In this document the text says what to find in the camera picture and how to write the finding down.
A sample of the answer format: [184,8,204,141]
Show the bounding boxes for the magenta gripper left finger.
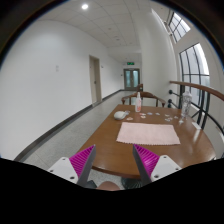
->
[48,145,96,187]

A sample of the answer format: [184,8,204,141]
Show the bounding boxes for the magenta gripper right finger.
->
[133,144,181,186]

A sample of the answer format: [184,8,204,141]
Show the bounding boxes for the pink towel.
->
[116,122,180,145]

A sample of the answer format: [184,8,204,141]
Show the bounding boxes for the white spray bottle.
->
[135,92,141,112]

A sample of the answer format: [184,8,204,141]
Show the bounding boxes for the wooden armchair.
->
[121,91,166,107]

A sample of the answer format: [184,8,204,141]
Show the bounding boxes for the clear plastic water bottle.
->
[181,91,192,118]

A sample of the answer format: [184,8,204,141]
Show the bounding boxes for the double glass door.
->
[124,69,140,90]

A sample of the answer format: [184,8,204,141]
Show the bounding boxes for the wooden handrail with black railing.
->
[168,81,224,135]

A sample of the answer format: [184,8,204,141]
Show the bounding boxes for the beige side door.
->
[89,56,102,105]

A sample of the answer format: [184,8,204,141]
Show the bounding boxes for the arched window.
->
[179,42,212,111]

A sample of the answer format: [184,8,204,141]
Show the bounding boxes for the round ceiling light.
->
[82,4,89,10]

